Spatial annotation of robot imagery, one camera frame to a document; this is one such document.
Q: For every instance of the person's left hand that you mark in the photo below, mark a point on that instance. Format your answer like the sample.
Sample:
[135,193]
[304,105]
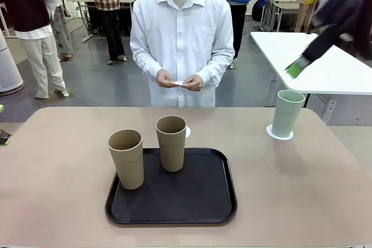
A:
[195,83]

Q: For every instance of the white cylindrical appliance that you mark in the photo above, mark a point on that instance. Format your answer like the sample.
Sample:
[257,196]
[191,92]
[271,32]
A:
[8,68]

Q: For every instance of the white scalloped paper coaster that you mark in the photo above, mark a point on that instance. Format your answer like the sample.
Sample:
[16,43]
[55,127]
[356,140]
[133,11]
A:
[178,83]
[280,138]
[189,132]

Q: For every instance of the person in white shirt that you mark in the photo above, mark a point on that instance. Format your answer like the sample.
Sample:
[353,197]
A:
[181,41]

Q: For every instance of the tall light green cup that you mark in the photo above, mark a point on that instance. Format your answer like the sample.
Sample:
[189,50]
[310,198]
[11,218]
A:
[287,114]

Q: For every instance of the black plastic tray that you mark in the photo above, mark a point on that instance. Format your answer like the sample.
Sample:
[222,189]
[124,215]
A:
[174,201]

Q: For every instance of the person in grey trousers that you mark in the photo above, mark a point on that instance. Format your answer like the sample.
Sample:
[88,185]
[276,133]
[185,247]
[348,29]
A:
[62,27]

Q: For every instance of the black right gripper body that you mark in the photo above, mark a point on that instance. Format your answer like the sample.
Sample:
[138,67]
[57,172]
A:
[325,36]

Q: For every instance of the person's right hand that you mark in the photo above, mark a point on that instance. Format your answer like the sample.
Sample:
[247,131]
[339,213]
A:
[164,79]

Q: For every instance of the person in black shirt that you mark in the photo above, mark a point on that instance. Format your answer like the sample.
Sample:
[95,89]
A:
[26,4]

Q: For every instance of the tall brown cup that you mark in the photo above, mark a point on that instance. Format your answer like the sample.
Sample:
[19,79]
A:
[171,149]
[126,161]

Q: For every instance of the grey workbench desk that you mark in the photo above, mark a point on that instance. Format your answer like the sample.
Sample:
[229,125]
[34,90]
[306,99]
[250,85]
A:
[286,5]

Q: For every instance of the person's right forearm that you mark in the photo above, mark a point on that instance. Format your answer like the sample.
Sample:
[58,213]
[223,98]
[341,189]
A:
[145,62]

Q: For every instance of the person's left forearm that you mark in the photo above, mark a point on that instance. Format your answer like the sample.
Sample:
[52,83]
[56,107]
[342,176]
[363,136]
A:
[218,63]

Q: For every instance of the white table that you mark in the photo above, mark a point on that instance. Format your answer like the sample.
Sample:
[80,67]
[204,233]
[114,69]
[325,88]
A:
[276,56]

